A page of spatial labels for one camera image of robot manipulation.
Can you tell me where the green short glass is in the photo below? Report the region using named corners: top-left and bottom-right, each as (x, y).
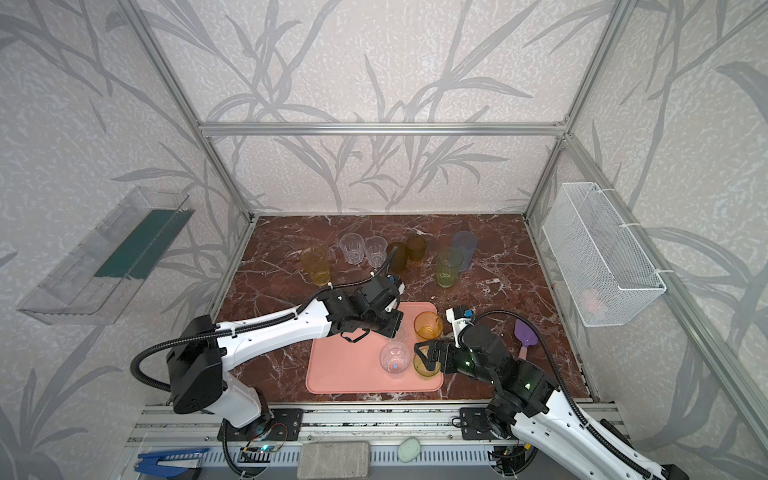
top-left (412, 355), bottom-right (441, 378)

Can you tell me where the yellow short glass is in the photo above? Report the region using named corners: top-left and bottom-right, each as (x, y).
top-left (413, 311), bottom-right (444, 341)

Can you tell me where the clear faceted glass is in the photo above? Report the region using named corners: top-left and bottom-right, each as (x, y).
top-left (392, 324), bottom-right (408, 344)
top-left (379, 341), bottom-right (413, 378)
top-left (338, 233), bottom-right (365, 265)
top-left (363, 236), bottom-right (388, 269)

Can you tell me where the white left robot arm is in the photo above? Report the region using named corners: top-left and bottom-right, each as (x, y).
top-left (130, 271), bottom-right (405, 440)

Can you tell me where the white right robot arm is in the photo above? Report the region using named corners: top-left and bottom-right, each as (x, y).
top-left (414, 321), bottom-right (688, 479)

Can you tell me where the pink plastic tray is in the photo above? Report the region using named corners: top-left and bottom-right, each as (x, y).
top-left (305, 302), bottom-right (443, 395)

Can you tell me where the amber dotted glass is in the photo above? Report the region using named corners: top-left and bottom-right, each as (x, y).
top-left (387, 242), bottom-right (409, 273)
top-left (406, 235), bottom-right (428, 262)

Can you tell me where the yellow tall glass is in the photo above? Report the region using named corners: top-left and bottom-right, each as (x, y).
top-left (300, 245), bottom-right (331, 287)

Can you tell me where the purple plastic scoop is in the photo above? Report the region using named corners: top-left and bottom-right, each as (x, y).
top-left (514, 319), bottom-right (539, 360)

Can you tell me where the tall green glass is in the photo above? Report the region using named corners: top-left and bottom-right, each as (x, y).
top-left (435, 247), bottom-right (463, 288)

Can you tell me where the pale green oval pad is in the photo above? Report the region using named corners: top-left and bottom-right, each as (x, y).
top-left (397, 437), bottom-right (422, 463)

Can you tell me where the blue frosted plastic cup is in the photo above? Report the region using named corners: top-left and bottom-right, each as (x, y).
top-left (452, 231), bottom-right (478, 272)

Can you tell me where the grey foam block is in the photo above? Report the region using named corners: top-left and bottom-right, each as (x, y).
top-left (297, 442), bottom-right (371, 479)

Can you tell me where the blue hand tool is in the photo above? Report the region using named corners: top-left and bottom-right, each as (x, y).
top-left (134, 448), bottom-right (209, 480)

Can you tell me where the white wire wall basket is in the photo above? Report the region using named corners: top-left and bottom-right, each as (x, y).
top-left (542, 182), bottom-right (666, 328)

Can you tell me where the clear plastic wall bin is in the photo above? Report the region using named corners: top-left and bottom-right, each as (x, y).
top-left (17, 187), bottom-right (195, 325)

